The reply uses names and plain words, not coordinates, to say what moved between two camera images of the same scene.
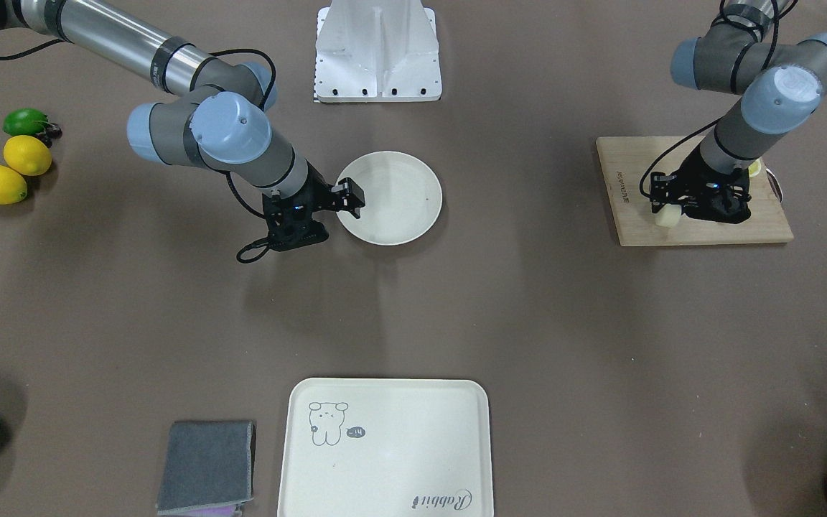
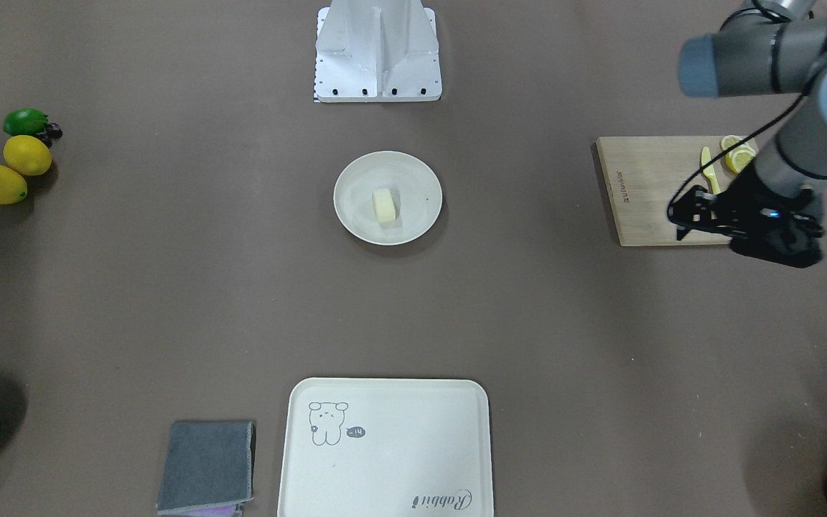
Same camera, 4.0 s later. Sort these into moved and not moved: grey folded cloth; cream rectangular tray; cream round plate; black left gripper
Moved: black left gripper
Not moved: cream rectangular tray; grey folded cloth; cream round plate
